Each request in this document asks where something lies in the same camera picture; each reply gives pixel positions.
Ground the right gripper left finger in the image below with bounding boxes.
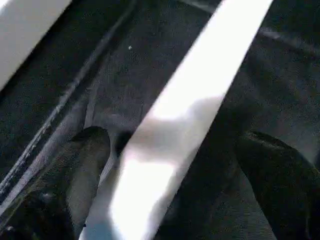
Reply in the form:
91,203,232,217
0,126,112,240

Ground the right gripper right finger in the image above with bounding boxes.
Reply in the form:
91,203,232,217
235,131,320,240

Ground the white plastic table leg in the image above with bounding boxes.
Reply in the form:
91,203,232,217
79,0,275,240

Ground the white plastic table top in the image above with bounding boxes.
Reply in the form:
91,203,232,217
0,0,73,92

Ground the black mat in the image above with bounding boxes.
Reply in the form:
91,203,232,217
0,0,320,240

